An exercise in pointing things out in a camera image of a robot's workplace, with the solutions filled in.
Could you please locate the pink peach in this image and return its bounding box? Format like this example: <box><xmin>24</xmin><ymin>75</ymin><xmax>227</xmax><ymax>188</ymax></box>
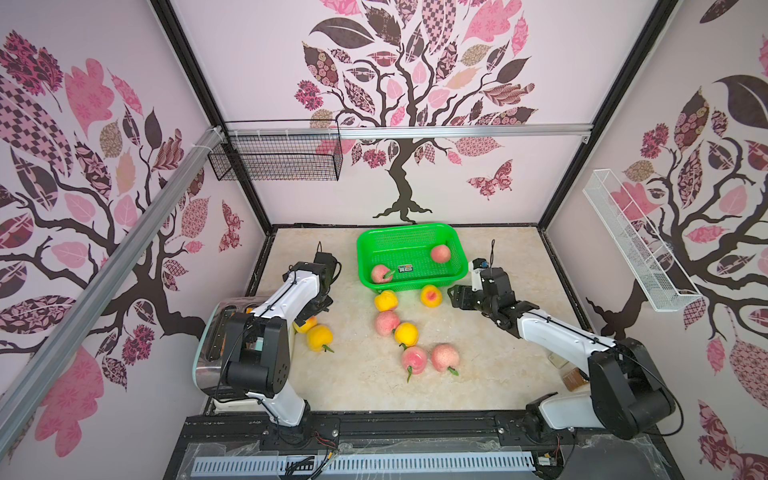
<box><xmin>401</xmin><ymin>346</ymin><xmax>429</xmax><ymax>382</ymax></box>
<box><xmin>430</xmin><ymin>245</ymin><xmax>452</xmax><ymax>264</ymax></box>
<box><xmin>431</xmin><ymin>344</ymin><xmax>460</xmax><ymax>376</ymax></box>
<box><xmin>371</xmin><ymin>264</ymin><xmax>394</xmax><ymax>284</ymax></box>
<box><xmin>374</xmin><ymin>310</ymin><xmax>401</xmax><ymax>337</ymax></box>

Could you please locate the yellow peach with red spot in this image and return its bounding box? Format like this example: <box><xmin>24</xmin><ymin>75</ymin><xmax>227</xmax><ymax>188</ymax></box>
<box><xmin>293</xmin><ymin>317</ymin><xmax>318</xmax><ymax>334</ymax></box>

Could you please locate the yellow peach with green leaf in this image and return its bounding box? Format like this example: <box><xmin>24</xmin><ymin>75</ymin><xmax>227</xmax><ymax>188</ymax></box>
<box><xmin>306</xmin><ymin>324</ymin><xmax>334</xmax><ymax>353</ymax></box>

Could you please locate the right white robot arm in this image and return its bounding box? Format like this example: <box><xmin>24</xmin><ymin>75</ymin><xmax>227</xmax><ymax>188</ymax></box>
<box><xmin>448</xmin><ymin>284</ymin><xmax>681</xmax><ymax>440</ymax></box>

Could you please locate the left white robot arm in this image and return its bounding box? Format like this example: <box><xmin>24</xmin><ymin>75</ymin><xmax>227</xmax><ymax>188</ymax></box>
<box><xmin>217</xmin><ymin>260</ymin><xmax>337</xmax><ymax>427</ymax></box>

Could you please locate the yellow red peach below basket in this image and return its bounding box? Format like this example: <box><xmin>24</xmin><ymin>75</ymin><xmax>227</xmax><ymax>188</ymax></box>
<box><xmin>420</xmin><ymin>285</ymin><xmax>443</xmax><ymax>308</ymax></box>

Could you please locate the green plastic basket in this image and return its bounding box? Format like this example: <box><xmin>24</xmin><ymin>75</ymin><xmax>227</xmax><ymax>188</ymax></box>
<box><xmin>356</xmin><ymin>223</ymin><xmax>469</xmax><ymax>292</ymax></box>

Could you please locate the yellow peach centre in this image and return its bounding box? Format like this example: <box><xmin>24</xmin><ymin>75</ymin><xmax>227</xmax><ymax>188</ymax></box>
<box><xmin>394</xmin><ymin>322</ymin><xmax>419</xmax><ymax>349</ymax></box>

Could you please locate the mint and chrome toaster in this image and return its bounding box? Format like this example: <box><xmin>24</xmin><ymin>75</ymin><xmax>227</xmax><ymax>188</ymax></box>
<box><xmin>193</xmin><ymin>297</ymin><xmax>290</xmax><ymax>403</ymax></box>

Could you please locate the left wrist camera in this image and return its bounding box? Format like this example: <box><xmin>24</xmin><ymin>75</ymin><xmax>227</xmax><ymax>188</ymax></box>
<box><xmin>314</xmin><ymin>251</ymin><xmax>339</xmax><ymax>278</ymax></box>

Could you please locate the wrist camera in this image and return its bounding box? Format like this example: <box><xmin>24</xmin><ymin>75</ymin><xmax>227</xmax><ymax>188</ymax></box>
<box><xmin>470</xmin><ymin>258</ymin><xmax>503</xmax><ymax>292</ymax></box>
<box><xmin>314</xmin><ymin>251</ymin><xmax>339</xmax><ymax>278</ymax></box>

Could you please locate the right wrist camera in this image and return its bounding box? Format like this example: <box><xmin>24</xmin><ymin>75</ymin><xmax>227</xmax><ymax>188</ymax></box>
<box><xmin>470</xmin><ymin>258</ymin><xmax>503</xmax><ymax>292</ymax></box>

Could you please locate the black wire wall basket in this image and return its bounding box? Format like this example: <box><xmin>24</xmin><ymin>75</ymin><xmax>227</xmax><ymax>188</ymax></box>
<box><xmin>208</xmin><ymin>118</ymin><xmax>344</xmax><ymax>181</ymax></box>

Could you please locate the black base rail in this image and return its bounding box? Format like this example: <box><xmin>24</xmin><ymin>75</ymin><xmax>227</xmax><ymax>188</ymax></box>
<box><xmin>163</xmin><ymin>410</ymin><xmax>682</xmax><ymax>479</ymax></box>

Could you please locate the white wire wall shelf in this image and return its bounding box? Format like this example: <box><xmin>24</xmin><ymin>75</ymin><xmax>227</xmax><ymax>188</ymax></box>
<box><xmin>583</xmin><ymin>169</ymin><xmax>703</xmax><ymax>312</ymax></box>

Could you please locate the aluminium rail back wall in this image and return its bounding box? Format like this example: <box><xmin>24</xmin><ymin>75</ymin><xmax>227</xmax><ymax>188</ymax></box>
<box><xmin>228</xmin><ymin>123</ymin><xmax>593</xmax><ymax>140</ymax></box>

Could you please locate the aluminium rail wall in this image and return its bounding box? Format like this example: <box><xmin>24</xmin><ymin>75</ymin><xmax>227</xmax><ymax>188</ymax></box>
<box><xmin>228</xmin><ymin>123</ymin><xmax>593</xmax><ymax>140</ymax></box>
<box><xmin>1</xmin><ymin>126</ymin><xmax>224</xmax><ymax>455</ymax></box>

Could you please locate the white slotted cable duct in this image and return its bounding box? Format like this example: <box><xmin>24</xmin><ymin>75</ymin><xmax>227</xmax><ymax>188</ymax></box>
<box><xmin>188</xmin><ymin>451</ymin><xmax>535</xmax><ymax>479</ymax></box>

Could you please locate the aluminium rail left wall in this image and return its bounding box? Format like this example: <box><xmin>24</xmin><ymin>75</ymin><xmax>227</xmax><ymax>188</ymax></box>
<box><xmin>1</xmin><ymin>126</ymin><xmax>224</xmax><ymax>455</ymax></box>

